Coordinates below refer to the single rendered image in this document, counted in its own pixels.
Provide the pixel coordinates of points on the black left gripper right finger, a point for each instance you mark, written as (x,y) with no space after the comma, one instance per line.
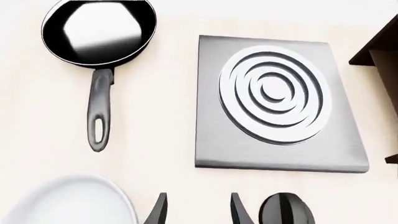
(238,212)

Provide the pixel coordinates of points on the black frying pan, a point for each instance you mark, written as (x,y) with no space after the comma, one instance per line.
(98,35)

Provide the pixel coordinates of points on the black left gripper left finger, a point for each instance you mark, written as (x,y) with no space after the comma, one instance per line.
(160,212)

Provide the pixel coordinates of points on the flat grey stove plate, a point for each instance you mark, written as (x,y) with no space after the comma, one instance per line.
(273,105)

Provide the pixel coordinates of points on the white plate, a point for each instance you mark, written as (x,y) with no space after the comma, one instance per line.
(65,200)

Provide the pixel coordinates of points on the round black stove knob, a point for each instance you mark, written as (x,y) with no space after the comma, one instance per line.
(287,208)

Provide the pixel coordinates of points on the dark wooden cabinet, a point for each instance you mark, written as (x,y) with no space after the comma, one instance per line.
(377,53)

